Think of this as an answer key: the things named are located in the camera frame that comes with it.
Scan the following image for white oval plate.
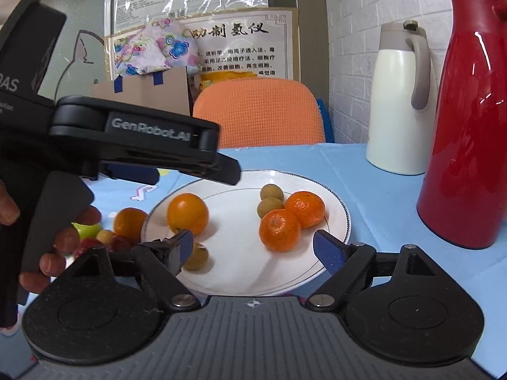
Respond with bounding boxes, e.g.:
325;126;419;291
142;170;351;297

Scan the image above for brown longan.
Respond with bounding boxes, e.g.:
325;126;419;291
95;229;115;245
183;243;209;271

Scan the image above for red thermos jug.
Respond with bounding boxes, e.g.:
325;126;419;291
417;0;506;250

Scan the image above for large front mandarin orange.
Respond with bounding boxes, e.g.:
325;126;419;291
259;208;302;252

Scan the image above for longan on plate right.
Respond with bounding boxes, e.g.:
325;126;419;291
257;196;284;219

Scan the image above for smooth orange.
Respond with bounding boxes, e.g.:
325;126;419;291
112;208;147;244
167;193;209;236

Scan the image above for person's left hand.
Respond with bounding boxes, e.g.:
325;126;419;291
1;181;101;293

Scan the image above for orange chair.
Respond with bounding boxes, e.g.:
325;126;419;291
193;78;326;149

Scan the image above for red plum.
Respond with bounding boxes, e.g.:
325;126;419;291
73;237;103;259
108;235;136;252

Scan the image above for yellow snack bag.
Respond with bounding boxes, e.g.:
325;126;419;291
198;70;258;92

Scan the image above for green apple back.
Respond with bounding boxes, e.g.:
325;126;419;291
72;222;102;241

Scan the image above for framed chinese text poster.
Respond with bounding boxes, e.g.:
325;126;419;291
105;8;300;82

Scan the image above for longan on plate left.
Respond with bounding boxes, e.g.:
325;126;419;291
260;184;285;202

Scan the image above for floral cloth bundle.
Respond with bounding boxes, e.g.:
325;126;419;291
114;17;201;77

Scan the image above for brown cardboard box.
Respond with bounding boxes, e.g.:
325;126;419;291
93;67;192;116

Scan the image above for small mandarin orange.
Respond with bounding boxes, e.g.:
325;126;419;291
285;190;326;229

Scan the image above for longan on plate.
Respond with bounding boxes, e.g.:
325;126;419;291
257;196;284;219
260;184;285;202

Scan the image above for white thermos jug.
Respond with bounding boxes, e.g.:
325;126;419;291
366;19;437;176

